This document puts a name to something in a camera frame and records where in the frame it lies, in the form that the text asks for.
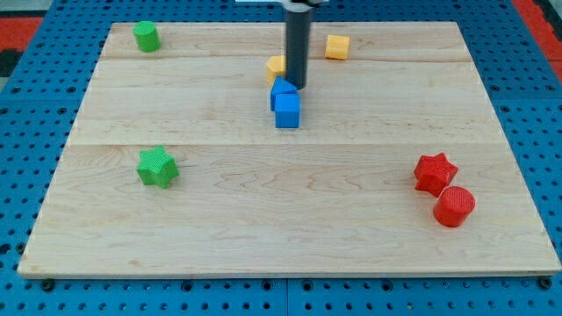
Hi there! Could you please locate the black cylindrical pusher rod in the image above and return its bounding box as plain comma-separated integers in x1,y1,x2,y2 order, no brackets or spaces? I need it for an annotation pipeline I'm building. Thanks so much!
285,3,312,90

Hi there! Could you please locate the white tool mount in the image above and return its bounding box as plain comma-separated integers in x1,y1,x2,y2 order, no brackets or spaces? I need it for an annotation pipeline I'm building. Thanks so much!
234,0,328,5

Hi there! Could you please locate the yellow heart block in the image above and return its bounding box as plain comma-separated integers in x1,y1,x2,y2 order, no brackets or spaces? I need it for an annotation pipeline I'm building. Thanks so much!
265,55,286,85

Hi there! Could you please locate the yellow hexagon block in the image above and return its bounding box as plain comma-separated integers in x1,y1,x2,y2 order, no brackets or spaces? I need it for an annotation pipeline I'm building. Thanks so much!
324,34,350,60

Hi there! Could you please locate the blue triangle block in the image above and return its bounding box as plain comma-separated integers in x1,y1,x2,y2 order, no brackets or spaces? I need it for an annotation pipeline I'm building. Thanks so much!
270,76,298,111

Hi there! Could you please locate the blue cube block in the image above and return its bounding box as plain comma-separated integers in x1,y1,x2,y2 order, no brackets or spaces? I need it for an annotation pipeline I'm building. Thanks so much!
274,94,300,128

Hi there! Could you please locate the green cylinder block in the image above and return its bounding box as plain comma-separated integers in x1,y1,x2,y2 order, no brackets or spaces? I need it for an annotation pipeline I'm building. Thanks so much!
133,20,161,53

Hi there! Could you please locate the light wooden board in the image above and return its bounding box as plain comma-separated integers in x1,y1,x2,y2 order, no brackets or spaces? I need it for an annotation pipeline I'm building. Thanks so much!
18,22,561,279

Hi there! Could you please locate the green star block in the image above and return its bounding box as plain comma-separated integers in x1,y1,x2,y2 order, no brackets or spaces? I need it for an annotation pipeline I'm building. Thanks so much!
136,145,179,190

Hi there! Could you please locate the red star block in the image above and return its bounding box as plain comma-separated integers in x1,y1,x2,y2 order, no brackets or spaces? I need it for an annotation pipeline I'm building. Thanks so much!
414,153,458,198

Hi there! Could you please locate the red cylinder block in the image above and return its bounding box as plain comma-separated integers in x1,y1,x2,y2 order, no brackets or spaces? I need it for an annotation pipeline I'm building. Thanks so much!
433,186,476,227

